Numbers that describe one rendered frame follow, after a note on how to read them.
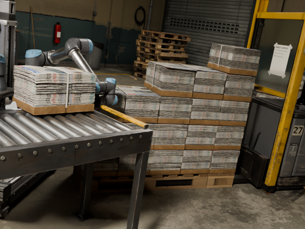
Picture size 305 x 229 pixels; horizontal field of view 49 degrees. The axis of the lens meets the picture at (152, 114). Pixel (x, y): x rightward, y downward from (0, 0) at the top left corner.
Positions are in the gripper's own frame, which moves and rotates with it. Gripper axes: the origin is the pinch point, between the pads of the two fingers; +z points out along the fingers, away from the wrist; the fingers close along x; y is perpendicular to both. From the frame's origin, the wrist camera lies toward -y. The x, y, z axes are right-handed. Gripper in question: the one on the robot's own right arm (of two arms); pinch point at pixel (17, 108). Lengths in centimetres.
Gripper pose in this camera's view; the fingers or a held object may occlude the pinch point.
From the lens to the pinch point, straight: 208.4
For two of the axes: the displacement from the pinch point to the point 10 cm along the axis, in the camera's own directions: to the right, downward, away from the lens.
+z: 7.2, -0.7, 6.9
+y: 1.4, -9.6, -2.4
